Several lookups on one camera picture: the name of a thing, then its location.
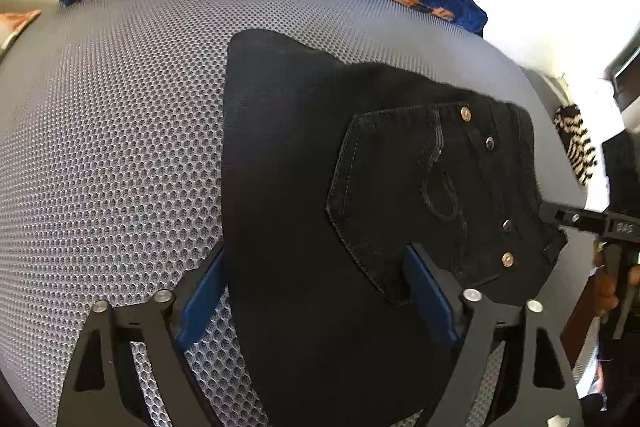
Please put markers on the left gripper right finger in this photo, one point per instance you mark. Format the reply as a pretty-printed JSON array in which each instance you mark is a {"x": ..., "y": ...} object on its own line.
[{"x": 535, "y": 385}]

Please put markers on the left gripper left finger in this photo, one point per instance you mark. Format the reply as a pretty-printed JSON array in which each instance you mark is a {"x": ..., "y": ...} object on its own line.
[{"x": 102, "y": 387}]

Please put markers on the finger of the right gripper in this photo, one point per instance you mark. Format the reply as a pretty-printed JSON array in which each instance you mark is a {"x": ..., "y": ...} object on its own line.
[{"x": 576, "y": 218}]

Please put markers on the black denim pants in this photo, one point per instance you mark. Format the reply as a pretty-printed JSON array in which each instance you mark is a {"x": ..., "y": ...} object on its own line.
[{"x": 329, "y": 171}]

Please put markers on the right hand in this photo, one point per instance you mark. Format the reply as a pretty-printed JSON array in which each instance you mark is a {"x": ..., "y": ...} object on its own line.
[{"x": 604, "y": 287}]

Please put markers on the brown wooden cabinet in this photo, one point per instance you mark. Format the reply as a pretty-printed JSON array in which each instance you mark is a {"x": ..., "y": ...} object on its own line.
[{"x": 575, "y": 331}]

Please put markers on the black beige striped knit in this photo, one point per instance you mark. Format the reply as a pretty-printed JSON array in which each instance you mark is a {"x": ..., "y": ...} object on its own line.
[{"x": 576, "y": 140}]

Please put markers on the grey mesh mattress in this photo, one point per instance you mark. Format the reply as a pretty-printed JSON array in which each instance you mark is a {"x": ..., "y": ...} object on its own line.
[{"x": 112, "y": 135}]

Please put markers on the white floral pillow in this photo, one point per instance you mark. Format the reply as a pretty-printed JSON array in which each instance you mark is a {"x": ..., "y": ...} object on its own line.
[{"x": 12, "y": 25}]

